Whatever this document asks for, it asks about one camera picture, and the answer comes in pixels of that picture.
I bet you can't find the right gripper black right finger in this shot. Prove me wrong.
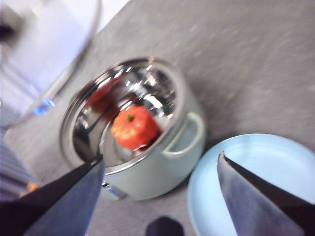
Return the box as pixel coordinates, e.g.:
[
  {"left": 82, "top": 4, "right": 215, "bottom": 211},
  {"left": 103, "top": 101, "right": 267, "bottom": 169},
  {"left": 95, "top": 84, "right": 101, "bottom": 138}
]
[{"left": 217, "top": 151, "right": 315, "bottom": 236}]

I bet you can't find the blue round plate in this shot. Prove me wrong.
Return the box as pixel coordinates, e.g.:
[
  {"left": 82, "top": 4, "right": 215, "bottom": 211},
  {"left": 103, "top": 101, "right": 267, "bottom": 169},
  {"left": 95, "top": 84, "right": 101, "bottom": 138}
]
[{"left": 187, "top": 133, "right": 315, "bottom": 236}]

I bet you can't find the glass lid with green knob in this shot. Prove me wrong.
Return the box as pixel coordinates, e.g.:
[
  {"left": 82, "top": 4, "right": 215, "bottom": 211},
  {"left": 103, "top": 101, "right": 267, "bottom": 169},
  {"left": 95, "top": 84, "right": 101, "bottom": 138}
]
[{"left": 0, "top": 0, "right": 103, "bottom": 128}]

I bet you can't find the orange pumpkin with green stem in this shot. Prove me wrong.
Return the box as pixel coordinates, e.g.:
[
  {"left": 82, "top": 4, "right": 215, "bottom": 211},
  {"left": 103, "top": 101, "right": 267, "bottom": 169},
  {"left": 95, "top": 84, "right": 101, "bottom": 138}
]
[{"left": 111, "top": 105, "right": 159, "bottom": 150}]

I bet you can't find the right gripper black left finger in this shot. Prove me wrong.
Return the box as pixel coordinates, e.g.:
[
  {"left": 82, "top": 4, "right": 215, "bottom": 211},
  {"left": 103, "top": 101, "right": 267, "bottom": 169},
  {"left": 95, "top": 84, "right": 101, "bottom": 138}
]
[{"left": 0, "top": 154, "right": 106, "bottom": 236}]

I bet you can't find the pale green electric steamer pot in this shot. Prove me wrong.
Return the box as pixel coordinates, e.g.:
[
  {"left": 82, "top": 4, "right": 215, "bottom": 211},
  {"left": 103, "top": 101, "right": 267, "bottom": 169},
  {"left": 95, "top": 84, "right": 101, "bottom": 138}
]
[{"left": 60, "top": 57, "right": 206, "bottom": 201}]

